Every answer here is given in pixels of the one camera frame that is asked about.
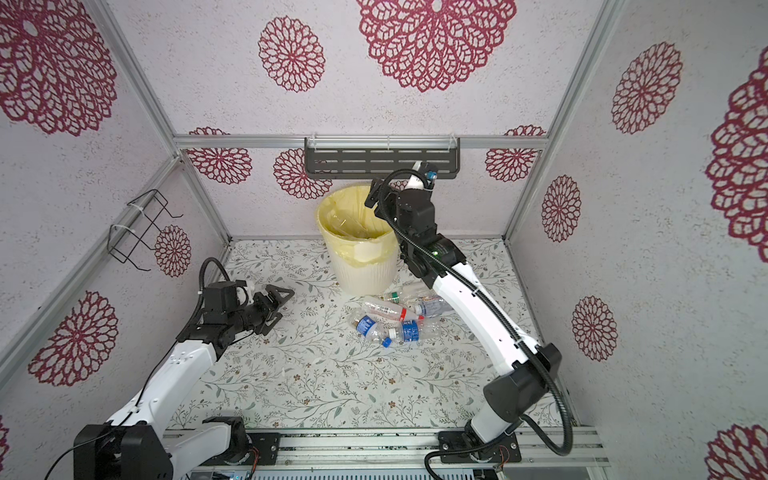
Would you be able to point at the white red-cap bottle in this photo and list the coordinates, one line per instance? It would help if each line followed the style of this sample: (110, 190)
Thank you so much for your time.
(385, 310)

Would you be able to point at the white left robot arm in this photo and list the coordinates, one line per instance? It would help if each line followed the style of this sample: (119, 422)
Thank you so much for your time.
(130, 445)

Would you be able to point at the clear purple-label water bottle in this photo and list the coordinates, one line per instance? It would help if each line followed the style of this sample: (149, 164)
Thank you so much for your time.
(432, 307)

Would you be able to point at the cream ribbed waste bin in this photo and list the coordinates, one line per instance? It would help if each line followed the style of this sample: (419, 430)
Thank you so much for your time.
(366, 273)

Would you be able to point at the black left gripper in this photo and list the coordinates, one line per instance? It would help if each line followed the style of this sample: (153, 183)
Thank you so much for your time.
(270, 308)

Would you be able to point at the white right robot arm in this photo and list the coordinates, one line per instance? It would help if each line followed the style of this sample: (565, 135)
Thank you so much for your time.
(526, 370)

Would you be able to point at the grey metal wall shelf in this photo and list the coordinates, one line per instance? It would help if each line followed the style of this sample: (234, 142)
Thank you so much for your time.
(339, 158)

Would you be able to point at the clear blue-label blue-cap bottle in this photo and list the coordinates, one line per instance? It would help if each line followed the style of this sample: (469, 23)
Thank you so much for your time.
(414, 331)

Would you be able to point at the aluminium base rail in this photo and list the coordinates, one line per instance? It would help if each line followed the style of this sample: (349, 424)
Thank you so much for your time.
(405, 448)

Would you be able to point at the blue-label water bottle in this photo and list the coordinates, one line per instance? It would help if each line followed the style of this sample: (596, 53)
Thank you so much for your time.
(374, 329)

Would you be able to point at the black wire wall rack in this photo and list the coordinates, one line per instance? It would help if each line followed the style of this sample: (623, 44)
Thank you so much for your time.
(127, 236)

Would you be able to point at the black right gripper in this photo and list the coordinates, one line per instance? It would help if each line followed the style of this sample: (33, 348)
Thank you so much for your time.
(397, 199)

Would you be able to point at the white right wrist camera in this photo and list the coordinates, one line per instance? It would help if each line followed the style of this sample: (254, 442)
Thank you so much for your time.
(423, 177)

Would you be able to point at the clear green-cap bottle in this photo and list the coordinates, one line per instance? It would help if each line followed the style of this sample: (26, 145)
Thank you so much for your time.
(407, 293)

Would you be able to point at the yellow plastic bin liner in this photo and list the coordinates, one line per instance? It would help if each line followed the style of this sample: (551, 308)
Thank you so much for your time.
(351, 230)

